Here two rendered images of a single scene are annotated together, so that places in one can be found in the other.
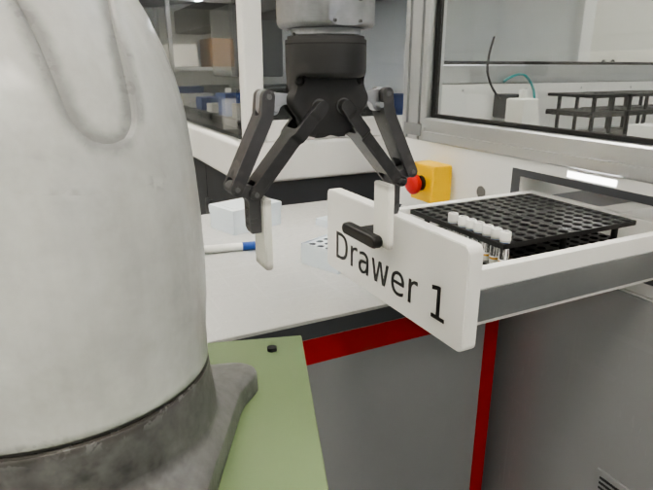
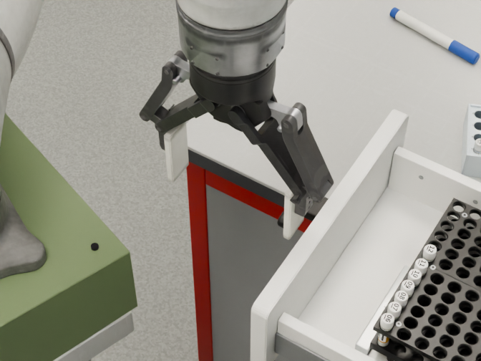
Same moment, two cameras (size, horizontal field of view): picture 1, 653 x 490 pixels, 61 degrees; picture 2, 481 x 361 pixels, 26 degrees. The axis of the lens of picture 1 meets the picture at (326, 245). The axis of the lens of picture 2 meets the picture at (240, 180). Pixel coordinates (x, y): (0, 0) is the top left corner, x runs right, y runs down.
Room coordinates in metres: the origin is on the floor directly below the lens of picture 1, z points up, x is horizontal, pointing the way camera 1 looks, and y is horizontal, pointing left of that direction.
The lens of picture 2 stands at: (0.21, -0.55, 1.73)
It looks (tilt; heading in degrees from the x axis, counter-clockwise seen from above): 51 degrees down; 58
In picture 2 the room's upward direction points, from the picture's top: straight up
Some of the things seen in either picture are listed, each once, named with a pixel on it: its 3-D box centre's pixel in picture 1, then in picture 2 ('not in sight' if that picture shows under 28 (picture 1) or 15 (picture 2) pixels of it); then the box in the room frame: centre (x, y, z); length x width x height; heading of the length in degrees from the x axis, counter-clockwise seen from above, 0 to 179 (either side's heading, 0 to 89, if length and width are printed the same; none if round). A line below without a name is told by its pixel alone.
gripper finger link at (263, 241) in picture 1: (262, 231); (176, 150); (0.51, 0.06, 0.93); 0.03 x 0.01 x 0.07; 27
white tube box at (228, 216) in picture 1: (246, 214); not in sight; (1.13, 0.17, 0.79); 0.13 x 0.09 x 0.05; 134
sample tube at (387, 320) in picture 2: (503, 251); (385, 331); (0.58, -0.20, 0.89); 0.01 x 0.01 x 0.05
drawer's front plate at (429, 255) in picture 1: (389, 256); (332, 236); (0.61, -0.07, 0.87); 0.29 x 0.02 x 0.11; 27
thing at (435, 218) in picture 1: (457, 226); (423, 264); (0.65, -0.16, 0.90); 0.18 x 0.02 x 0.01; 27
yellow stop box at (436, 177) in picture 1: (429, 182); not in sight; (1.04, -0.20, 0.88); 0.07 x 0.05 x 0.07; 27
